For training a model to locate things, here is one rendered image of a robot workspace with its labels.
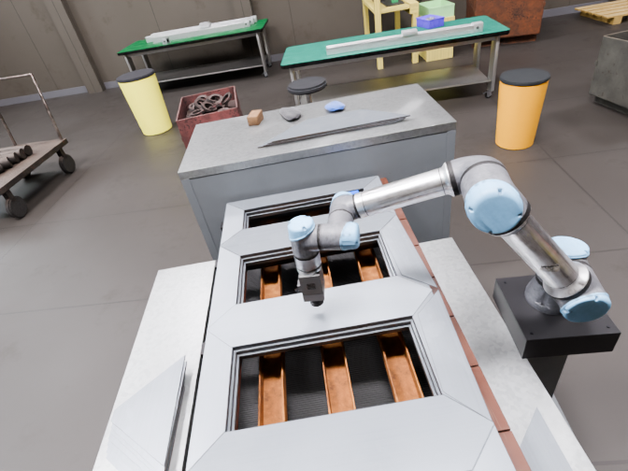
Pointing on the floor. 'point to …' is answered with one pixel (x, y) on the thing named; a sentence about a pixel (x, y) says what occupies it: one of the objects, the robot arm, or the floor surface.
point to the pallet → (606, 11)
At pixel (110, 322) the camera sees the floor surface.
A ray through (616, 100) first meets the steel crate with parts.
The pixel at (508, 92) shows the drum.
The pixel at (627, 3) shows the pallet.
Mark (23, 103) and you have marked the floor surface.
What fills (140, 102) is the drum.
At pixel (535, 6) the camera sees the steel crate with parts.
